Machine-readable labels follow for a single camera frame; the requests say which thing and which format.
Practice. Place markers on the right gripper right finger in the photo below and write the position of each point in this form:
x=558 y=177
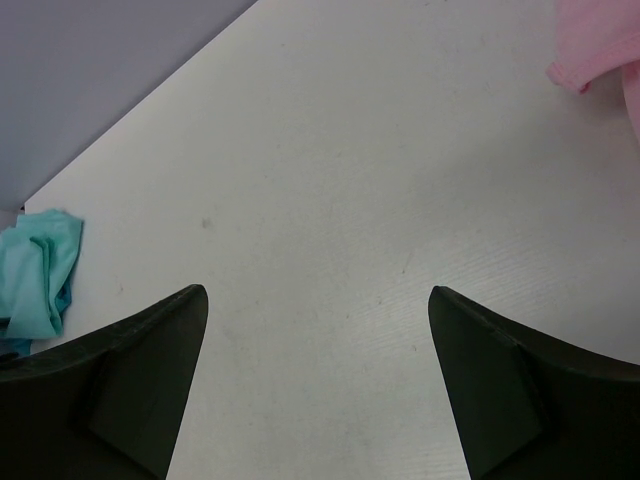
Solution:
x=529 y=406

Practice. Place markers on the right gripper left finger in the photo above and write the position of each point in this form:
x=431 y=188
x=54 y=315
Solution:
x=108 y=404

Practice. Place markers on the mint green t shirt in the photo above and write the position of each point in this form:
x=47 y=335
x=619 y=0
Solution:
x=39 y=253

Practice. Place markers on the folded teal t shirt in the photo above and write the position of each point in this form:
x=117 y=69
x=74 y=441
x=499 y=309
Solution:
x=32 y=317

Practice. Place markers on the pink t shirt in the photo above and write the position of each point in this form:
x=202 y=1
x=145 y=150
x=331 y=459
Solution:
x=594 y=38

